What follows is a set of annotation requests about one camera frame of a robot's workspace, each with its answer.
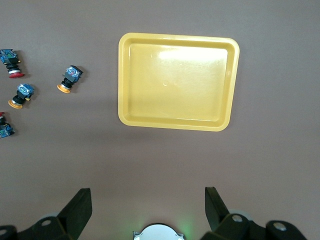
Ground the brown table mat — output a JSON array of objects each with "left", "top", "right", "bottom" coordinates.
[{"left": 0, "top": 0, "right": 320, "bottom": 240}]

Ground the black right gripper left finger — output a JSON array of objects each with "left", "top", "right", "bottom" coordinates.
[{"left": 0, "top": 187, "right": 93, "bottom": 240}]

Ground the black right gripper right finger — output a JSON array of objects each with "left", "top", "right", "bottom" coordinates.
[{"left": 202, "top": 186, "right": 308, "bottom": 240}]

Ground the yellow push button switch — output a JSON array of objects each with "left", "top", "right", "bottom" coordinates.
[
  {"left": 8, "top": 83, "right": 35, "bottom": 110},
  {"left": 56, "top": 64, "right": 85, "bottom": 95}
]

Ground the red push button switch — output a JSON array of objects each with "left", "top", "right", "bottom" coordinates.
[
  {"left": 0, "top": 111, "right": 16, "bottom": 139},
  {"left": 0, "top": 48, "right": 26, "bottom": 79}
]

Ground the yellow plastic tray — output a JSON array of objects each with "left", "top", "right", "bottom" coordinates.
[{"left": 117, "top": 32, "right": 241, "bottom": 133}]

